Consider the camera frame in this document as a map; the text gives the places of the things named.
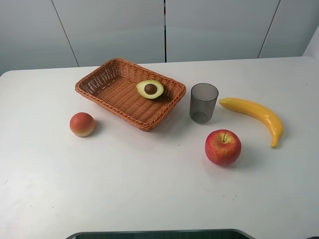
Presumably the halved avocado with pit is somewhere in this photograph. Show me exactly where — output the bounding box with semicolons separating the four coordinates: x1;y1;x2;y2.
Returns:
136;80;164;100

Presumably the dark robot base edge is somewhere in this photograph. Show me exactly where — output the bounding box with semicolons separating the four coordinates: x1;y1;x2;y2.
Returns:
69;229;252;239

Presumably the orange wicker basket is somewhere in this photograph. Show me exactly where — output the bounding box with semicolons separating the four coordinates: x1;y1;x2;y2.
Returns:
75;58;186;131

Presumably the grey translucent plastic cup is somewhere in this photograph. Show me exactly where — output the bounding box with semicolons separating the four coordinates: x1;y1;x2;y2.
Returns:
189;83;219;124

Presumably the red apple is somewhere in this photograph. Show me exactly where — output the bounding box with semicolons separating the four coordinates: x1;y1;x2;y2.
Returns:
204;129;242;166

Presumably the red-orange peach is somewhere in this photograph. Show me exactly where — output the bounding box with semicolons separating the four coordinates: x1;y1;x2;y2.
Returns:
69;112;96;137

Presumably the yellow banana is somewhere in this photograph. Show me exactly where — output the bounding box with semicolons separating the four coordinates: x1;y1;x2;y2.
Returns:
219;98;284;148

